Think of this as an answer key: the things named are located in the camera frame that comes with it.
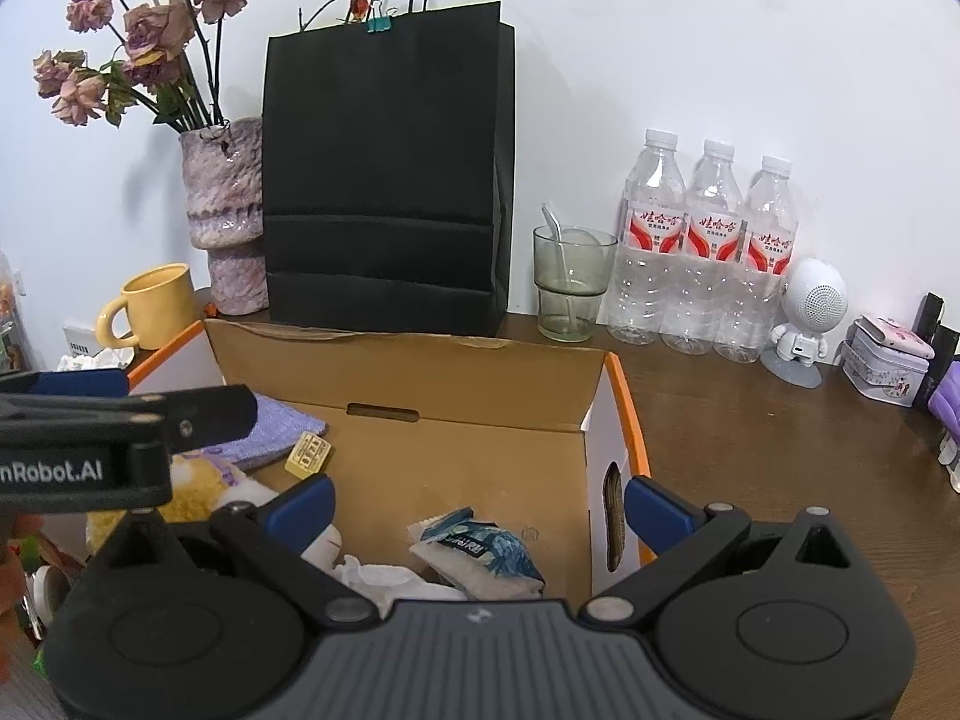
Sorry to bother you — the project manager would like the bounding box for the purple cloth pouch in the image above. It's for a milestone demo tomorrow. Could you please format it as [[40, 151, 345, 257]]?
[[200, 394, 327, 472]]

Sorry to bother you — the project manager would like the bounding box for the yellow white plush toy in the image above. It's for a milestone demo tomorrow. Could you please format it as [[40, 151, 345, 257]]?
[[86, 452, 342, 572]]

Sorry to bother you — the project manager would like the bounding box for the white tissue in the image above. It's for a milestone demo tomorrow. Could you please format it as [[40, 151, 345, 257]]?
[[332, 554, 467, 617]]

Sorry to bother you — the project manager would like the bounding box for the blue white snack packet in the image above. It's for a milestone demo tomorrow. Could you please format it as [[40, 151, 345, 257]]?
[[407, 507, 545, 601]]

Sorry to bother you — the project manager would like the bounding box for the person left hand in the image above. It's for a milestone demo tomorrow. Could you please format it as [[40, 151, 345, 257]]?
[[0, 515, 44, 683]]

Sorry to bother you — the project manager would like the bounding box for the crumpled tissue near mug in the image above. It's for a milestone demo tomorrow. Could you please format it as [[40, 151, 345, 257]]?
[[55, 346, 135, 372]]

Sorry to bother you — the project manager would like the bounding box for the small yellow card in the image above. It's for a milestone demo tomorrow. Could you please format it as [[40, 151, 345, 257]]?
[[285, 433, 332, 479]]

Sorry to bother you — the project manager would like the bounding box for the yellow mug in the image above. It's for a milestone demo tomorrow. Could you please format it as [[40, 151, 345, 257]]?
[[94, 263, 200, 351]]

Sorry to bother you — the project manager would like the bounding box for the white round tape roll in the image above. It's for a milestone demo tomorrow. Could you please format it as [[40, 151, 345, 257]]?
[[29, 564, 71, 628]]

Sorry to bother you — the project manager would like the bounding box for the red cardboard pumpkin box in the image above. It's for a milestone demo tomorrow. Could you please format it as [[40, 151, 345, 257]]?
[[128, 319, 654, 605]]

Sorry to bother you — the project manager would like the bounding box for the right water bottle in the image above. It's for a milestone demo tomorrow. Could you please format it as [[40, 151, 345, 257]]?
[[715, 156, 799, 364]]

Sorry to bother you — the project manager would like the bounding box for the water bottle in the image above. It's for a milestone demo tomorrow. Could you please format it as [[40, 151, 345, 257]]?
[[607, 128, 686, 344], [715, 156, 799, 364], [661, 140, 745, 356]]

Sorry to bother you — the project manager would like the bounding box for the middle water bottle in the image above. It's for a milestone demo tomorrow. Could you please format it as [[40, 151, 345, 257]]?
[[661, 140, 745, 356]]

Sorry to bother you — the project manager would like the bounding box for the purple ceramic vase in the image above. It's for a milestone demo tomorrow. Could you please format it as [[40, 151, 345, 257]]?
[[179, 117, 268, 317]]

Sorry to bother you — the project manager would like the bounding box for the small tin box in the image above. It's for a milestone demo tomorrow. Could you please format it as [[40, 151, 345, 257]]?
[[836, 314, 934, 408]]

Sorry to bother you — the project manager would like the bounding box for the white astronaut speaker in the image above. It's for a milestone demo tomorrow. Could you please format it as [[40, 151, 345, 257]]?
[[760, 259, 848, 390]]

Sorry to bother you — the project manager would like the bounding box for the glass cup with spoon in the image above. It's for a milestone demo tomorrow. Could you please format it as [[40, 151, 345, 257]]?
[[532, 203, 619, 343]]

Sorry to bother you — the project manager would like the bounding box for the left water bottle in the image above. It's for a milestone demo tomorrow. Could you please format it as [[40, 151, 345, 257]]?
[[607, 128, 686, 344]]

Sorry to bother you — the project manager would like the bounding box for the purple wipes pack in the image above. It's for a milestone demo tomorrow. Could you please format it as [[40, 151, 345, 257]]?
[[928, 358, 960, 444]]

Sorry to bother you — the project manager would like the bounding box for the dried pink roses bunch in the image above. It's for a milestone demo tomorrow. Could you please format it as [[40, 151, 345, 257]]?
[[32, 0, 247, 133]]

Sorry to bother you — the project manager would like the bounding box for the black small box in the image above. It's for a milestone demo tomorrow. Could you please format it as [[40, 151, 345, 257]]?
[[916, 293, 958, 383]]

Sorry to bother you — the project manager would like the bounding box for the black paper bag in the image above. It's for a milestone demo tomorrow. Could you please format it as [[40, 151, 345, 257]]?
[[262, 0, 516, 337]]

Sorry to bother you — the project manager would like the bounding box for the green binder clip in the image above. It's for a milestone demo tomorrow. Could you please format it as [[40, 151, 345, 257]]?
[[366, 10, 394, 34]]

